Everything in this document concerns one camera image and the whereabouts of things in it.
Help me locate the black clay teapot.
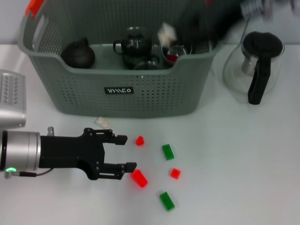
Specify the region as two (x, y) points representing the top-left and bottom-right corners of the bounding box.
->
(61, 37), (96, 70)

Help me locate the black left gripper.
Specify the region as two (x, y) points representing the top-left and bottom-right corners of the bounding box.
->
(39, 127), (138, 180)

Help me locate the small red square brick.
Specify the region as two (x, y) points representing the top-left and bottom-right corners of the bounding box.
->
(170, 167), (181, 180)

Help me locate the glass teapot black lid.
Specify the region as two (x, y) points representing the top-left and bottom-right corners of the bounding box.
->
(222, 31), (285, 105)

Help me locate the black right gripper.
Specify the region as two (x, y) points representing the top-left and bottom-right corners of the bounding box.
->
(178, 0), (242, 45)

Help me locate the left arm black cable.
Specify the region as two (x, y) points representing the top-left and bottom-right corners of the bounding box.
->
(4, 167), (56, 179)

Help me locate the translucent white toy brick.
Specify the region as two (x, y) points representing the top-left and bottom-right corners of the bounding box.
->
(157, 22), (178, 45)

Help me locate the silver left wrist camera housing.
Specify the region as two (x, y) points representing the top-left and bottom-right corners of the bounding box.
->
(0, 69), (27, 129)

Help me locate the bright red long brick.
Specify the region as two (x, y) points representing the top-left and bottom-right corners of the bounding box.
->
(130, 169), (149, 188)

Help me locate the green toy brick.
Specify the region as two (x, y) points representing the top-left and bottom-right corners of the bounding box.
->
(161, 144), (175, 161)
(159, 191), (176, 212)

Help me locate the grey perforated storage bin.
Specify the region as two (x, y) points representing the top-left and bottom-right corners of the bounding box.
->
(17, 0), (223, 118)

